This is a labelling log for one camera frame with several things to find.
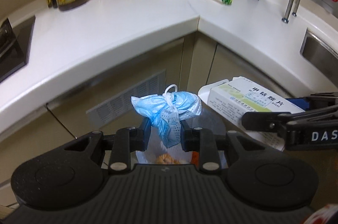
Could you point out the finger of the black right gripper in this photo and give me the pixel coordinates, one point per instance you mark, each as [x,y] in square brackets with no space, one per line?
[315,100]
[271,122]

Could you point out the white green medicine box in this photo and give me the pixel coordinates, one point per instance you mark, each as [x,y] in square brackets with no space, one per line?
[233,98]

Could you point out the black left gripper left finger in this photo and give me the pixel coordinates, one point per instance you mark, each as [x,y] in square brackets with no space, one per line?
[125,141]

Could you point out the black gas stove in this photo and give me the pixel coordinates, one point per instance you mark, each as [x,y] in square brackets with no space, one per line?
[15,46]

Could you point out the brown paper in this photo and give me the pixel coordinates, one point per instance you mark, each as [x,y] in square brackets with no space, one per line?
[166,159]

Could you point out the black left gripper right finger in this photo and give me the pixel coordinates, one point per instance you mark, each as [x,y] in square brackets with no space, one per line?
[203,141]

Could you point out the stainless steel sink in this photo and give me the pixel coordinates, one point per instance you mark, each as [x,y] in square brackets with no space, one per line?
[320,55]

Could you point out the blue face mask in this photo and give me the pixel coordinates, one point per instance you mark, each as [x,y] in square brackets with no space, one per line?
[167,110]

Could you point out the cabinet vent grille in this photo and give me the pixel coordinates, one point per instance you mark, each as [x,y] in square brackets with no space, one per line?
[120,104]

